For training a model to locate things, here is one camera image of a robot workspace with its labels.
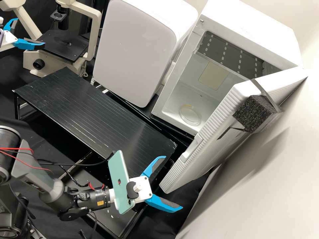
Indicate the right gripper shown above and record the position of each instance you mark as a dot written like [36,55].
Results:
[144,188]

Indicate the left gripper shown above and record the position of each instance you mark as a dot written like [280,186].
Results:
[9,41]

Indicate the incubator door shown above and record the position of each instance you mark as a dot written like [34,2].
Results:
[224,129]

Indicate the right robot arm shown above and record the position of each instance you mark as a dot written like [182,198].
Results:
[37,179]

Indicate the white incubator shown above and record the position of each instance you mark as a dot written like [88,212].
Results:
[249,32]

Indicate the cream microscope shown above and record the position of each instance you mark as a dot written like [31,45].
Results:
[32,57]

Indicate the black platform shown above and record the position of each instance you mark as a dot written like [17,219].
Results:
[94,114]
[172,127]

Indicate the petri dish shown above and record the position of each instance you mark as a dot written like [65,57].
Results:
[190,115]

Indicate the white box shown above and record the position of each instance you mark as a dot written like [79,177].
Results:
[134,49]

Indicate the right wrist camera phone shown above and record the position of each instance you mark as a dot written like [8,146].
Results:
[119,179]

